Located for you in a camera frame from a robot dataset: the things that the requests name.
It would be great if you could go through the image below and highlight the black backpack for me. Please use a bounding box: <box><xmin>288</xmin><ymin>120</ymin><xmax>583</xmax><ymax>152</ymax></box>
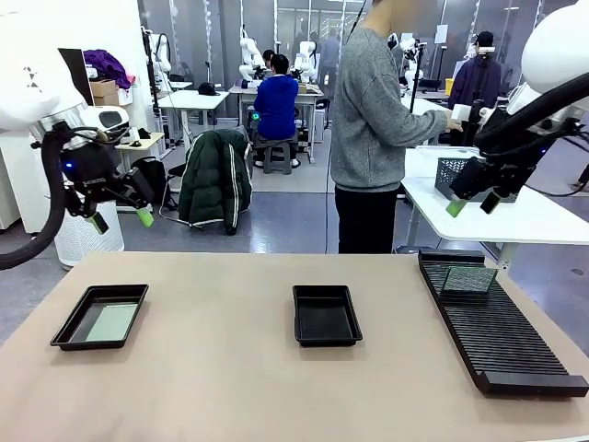
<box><xmin>130</xmin><ymin>156</ymin><xmax>167</xmax><ymax>207</ymax></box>

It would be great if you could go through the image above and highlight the black computer monitor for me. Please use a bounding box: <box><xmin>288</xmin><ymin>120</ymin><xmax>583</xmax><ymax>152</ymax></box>
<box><xmin>57</xmin><ymin>47</ymin><xmax>97</xmax><ymax>108</ymax></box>

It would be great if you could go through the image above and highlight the white background desk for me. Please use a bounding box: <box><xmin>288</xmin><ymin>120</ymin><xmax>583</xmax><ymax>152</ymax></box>
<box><xmin>157</xmin><ymin>88</ymin><xmax>231</xmax><ymax>156</ymax></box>

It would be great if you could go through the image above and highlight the black slotted board rack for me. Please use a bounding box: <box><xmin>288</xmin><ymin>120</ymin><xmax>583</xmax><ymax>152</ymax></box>
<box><xmin>417</xmin><ymin>249</ymin><xmax>589</xmax><ymax>399</ymax></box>

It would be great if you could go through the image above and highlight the white air purifier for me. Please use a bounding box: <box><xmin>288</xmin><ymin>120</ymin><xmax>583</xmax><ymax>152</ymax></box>
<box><xmin>53</xmin><ymin>197</ymin><xmax>125</xmax><ymax>271</ymax></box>

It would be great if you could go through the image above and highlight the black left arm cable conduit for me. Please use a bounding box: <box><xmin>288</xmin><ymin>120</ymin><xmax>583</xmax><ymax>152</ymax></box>
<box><xmin>0</xmin><ymin>120</ymin><xmax>75</xmax><ymax>272</ymax></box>

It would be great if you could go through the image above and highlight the person in blue hoodie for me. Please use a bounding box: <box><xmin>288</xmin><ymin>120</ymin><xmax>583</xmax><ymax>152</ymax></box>
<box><xmin>252</xmin><ymin>53</ymin><xmax>301</xmax><ymax>169</ymax></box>

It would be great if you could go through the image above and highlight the green circuit board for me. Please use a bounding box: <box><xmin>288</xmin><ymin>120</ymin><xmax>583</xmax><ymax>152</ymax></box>
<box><xmin>85</xmin><ymin>302</ymin><xmax>140</xmax><ymax>343</ymax></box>

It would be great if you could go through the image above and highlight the person's right forearm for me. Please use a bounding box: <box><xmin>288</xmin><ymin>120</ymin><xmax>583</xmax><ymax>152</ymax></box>
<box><xmin>399</xmin><ymin>108</ymin><xmax>455</xmax><ymax>139</ymax></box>

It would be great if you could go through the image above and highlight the person in grey sweater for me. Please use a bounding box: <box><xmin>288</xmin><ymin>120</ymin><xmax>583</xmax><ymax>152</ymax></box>
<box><xmin>329</xmin><ymin>0</ymin><xmax>464</xmax><ymax>255</ymax></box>

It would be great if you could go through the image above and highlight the purple cloth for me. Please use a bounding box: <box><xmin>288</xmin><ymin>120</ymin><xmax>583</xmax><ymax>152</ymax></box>
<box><xmin>83</xmin><ymin>49</ymin><xmax>133</xmax><ymax>90</ymax></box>

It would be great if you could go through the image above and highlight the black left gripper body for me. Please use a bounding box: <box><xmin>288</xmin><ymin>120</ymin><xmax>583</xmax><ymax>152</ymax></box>
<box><xmin>61</xmin><ymin>136</ymin><xmax>122</xmax><ymax>191</ymax></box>

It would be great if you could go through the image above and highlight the grey mesh basket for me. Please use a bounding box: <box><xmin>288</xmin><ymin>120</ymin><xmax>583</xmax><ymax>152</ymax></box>
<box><xmin>434</xmin><ymin>157</ymin><xmax>519</xmax><ymax>204</ymax></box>

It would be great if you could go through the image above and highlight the black plastic ESD tray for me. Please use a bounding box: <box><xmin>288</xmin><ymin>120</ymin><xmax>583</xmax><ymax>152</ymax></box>
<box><xmin>49</xmin><ymin>283</ymin><xmax>151</xmax><ymax>352</ymax></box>
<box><xmin>292</xmin><ymin>284</ymin><xmax>364</xmax><ymax>348</ymax></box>

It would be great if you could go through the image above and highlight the white background table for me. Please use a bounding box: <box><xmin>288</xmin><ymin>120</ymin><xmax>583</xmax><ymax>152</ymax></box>
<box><xmin>399</xmin><ymin>96</ymin><xmax>455</xmax><ymax>117</ymax></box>

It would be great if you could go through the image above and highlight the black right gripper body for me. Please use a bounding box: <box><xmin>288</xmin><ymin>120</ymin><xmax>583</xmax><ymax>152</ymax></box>
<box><xmin>478</xmin><ymin>146</ymin><xmax>547</xmax><ymax>197</ymax></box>

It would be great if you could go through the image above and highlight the person in dark jacket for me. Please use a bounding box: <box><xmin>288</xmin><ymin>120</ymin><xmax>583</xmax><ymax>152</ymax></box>
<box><xmin>448</xmin><ymin>30</ymin><xmax>503</xmax><ymax>147</ymax></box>

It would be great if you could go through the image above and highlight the metal frame chair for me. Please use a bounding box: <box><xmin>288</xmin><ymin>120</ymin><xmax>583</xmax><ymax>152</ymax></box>
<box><xmin>158</xmin><ymin>137</ymin><xmax>255</xmax><ymax>231</ymax></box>

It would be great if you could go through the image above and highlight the wooden background desk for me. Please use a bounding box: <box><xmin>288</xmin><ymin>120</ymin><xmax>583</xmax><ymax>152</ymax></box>
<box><xmin>228</xmin><ymin>84</ymin><xmax>325</xmax><ymax>165</ymax></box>

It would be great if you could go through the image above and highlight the dark green striped jacket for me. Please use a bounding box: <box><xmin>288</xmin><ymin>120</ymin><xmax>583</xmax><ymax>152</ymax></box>
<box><xmin>178</xmin><ymin>128</ymin><xmax>254</xmax><ymax>237</ymax></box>

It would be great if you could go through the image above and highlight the grey stool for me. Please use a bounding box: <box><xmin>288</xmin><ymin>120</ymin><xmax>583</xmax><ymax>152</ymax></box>
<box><xmin>262</xmin><ymin>141</ymin><xmax>296</xmax><ymax>175</ymax></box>

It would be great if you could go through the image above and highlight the small wooden side table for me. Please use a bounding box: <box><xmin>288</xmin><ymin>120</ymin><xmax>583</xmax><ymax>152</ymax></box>
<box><xmin>114</xmin><ymin>132</ymin><xmax>166</xmax><ymax>215</ymax></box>

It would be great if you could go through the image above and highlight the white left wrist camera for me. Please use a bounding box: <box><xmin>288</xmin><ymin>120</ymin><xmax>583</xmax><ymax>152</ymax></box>
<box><xmin>86</xmin><ymin>105</ymin><xmax>131</xmax><ymax>140</ymax></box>

